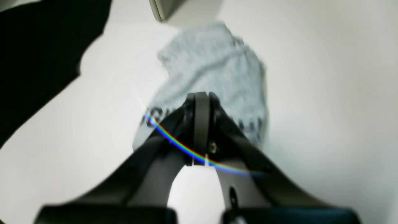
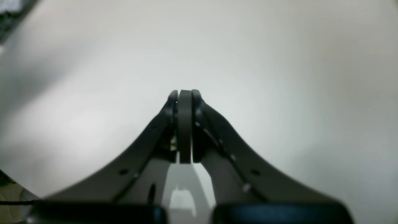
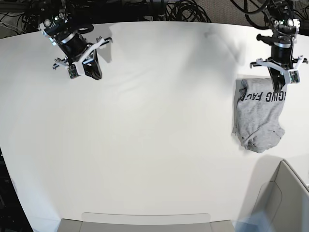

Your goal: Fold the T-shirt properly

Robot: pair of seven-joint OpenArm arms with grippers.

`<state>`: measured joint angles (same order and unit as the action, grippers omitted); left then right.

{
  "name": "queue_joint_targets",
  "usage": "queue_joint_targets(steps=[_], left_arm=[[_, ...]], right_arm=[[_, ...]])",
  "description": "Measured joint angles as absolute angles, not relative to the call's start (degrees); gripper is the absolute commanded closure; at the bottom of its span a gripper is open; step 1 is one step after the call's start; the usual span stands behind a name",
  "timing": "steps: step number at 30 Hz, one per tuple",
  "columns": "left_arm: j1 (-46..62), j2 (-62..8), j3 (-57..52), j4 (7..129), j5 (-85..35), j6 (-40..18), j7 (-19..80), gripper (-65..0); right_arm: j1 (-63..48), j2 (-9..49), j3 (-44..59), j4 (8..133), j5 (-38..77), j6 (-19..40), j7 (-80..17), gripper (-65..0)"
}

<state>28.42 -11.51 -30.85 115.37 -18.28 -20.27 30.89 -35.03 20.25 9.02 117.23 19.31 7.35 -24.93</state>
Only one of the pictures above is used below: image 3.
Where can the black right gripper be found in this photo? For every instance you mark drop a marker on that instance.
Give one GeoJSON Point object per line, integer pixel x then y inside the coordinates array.
{"type": "Point", "coordinates": [74, 45]}

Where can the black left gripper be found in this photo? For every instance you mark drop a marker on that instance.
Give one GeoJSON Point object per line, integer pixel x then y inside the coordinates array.
{"type": "Point", "coordinates": [280, 53]}

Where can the grey T-shirt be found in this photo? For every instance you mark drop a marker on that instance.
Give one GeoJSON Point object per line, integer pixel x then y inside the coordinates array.
{"type": "Point", "coordinates": [257, 114]}

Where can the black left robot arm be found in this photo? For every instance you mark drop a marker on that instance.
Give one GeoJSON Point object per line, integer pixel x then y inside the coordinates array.
{"type": "Point", "coordinates": [280, 19]}

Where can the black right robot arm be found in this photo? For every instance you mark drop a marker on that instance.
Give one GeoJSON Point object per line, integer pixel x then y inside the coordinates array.
{"type": "Point", "coordinates": [57, 24]}

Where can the grey bin at right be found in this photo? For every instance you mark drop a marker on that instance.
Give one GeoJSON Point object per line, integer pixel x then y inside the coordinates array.
{"type": "Point", "coordinates": [281, 204]}

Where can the grey tray at bottom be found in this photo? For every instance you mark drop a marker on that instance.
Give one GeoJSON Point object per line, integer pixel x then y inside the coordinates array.
{"type": "Point", "coordinates": [99, 222]}

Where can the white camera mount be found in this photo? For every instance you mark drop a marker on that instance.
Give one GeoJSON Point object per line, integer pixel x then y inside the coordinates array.
{"type": "Point", "coordinates": [100, 44]}
{"type": "Point", "coordinates": [291, 75]}

